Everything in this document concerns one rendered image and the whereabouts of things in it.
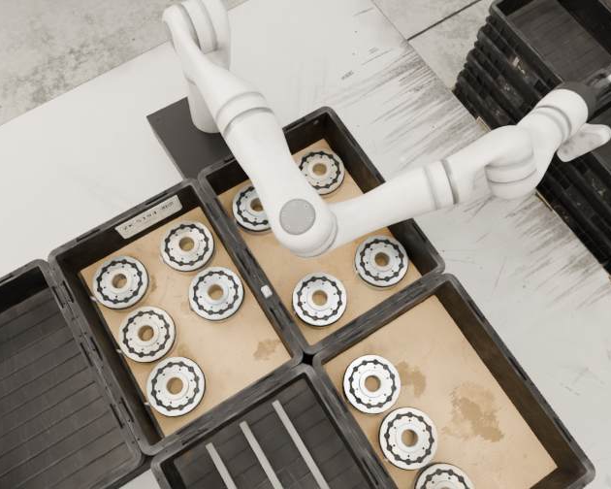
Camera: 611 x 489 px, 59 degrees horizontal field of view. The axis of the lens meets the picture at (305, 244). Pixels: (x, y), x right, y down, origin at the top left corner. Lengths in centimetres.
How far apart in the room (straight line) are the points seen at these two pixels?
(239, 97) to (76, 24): 176
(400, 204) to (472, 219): 51
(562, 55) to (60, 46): 188
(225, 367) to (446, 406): 41
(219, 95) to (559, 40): 128
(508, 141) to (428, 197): 13
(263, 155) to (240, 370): 41
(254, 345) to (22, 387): 42
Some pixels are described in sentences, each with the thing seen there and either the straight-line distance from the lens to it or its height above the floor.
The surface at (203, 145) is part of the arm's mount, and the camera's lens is 124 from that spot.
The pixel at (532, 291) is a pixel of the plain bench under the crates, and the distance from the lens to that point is 130.
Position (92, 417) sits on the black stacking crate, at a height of 83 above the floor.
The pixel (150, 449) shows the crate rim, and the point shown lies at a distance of 95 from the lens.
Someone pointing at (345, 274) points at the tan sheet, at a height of 83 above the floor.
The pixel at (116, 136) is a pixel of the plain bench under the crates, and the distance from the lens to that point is 140.
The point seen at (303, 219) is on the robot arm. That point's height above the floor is 112.
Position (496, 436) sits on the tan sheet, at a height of 83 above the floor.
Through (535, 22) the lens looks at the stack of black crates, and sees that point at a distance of 196.
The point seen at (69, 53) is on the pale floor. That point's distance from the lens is 252.
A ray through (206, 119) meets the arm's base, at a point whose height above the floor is 83.
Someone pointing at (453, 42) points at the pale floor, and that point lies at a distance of 249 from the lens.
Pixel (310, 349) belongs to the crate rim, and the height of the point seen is 93.
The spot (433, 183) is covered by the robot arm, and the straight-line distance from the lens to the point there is 80.
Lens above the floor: 185
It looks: 71 degrees down
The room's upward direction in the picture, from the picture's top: 4 degrees clockwise
